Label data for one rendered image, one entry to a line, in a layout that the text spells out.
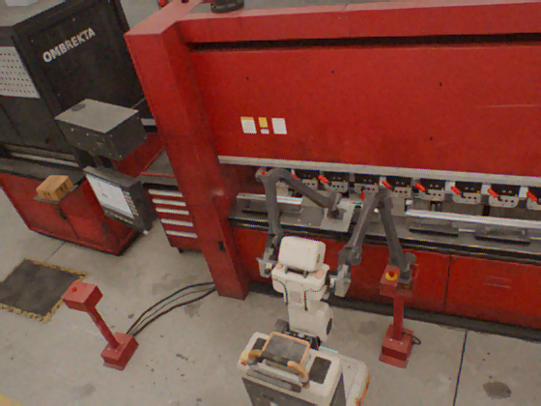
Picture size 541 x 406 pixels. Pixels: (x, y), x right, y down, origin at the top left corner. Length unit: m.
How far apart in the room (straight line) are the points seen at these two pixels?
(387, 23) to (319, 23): 0.34
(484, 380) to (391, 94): 2.02
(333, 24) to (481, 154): 1.08
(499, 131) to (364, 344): 1.81
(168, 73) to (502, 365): 2.89
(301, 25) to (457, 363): 2.46
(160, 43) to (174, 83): 0.24
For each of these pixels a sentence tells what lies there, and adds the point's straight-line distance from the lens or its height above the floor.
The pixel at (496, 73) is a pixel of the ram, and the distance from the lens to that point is 2.53.
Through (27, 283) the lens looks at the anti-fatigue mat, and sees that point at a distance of 5.13.
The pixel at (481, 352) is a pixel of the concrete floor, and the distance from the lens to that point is 3.66.
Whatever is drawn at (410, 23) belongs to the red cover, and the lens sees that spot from 2.42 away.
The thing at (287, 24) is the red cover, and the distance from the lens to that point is 2.55.
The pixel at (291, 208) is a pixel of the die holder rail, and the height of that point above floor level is 0.92.
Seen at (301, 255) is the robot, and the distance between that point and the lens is 2.35.
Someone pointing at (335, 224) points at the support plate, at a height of 1.00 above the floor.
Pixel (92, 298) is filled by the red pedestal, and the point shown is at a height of 0.76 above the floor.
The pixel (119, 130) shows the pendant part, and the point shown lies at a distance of 2.65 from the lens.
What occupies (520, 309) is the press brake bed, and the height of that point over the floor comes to 0.33.
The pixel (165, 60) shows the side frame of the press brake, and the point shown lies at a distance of 2.73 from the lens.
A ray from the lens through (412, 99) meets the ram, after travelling 2.60.
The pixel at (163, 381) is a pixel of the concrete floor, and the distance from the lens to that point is 3.76.
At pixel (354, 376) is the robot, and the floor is 0.28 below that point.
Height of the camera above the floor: 3.04
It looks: 38 degrees down
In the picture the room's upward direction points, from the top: 12 degrees counter-clockwise
